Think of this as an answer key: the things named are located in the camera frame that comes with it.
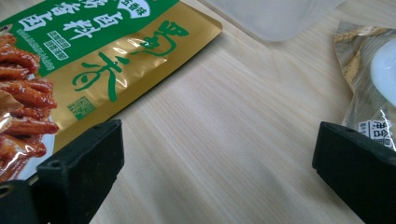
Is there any green and gold seasoning packet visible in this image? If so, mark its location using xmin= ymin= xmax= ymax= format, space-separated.
xmin=0 ymin=0 xmax=223 ymax=185

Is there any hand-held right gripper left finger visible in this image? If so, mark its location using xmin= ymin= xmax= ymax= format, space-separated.
xmin=36 ymin=119 xmax=125 ymax=224

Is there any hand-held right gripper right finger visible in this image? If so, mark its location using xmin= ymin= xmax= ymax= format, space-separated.
xmin=312 ymin=120 xmax=396 ymax=224

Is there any clear plastic container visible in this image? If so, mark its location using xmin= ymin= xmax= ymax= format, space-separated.
xmin=204 ymin=0 xmax=347 ymax=43

